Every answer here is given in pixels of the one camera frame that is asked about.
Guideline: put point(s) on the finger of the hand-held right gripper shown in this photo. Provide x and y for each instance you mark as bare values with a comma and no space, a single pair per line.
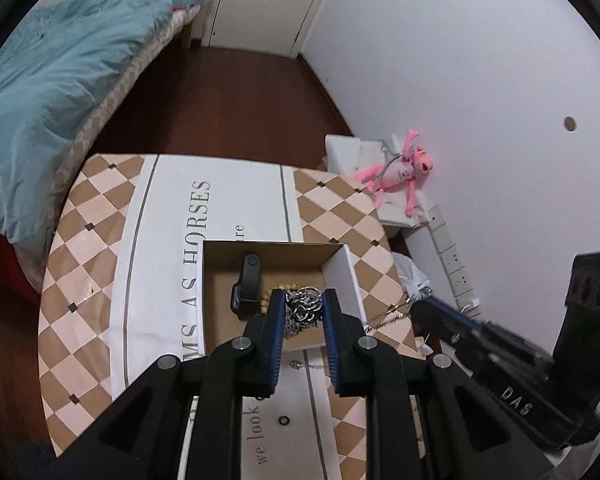
437,320

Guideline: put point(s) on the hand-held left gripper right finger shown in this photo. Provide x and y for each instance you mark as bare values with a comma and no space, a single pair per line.
331,345

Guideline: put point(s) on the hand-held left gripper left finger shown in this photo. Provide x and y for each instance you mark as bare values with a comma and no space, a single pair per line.
275,345

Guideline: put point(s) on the cardboard box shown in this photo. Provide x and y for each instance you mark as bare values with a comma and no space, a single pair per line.
340,280

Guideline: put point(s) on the white plastic bag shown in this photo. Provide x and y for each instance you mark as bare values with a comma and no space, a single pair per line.
412,275

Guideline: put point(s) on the black smartwatch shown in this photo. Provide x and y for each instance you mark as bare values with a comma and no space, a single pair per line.
246,285

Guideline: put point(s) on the white power strip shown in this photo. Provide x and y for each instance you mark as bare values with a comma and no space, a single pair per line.
452,255

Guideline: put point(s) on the checkered printed tablecloth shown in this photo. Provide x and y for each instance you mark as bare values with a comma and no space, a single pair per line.
150,280

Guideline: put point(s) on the pink plush toy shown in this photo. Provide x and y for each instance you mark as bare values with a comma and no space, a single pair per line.
399,172

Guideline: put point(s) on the white paper bag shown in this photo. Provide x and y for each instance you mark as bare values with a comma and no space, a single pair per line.
350,152

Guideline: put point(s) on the light blue blanket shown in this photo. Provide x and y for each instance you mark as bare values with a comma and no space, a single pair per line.
45,110

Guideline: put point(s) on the white wardrobe doors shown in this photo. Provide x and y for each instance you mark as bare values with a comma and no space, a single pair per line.
265,5

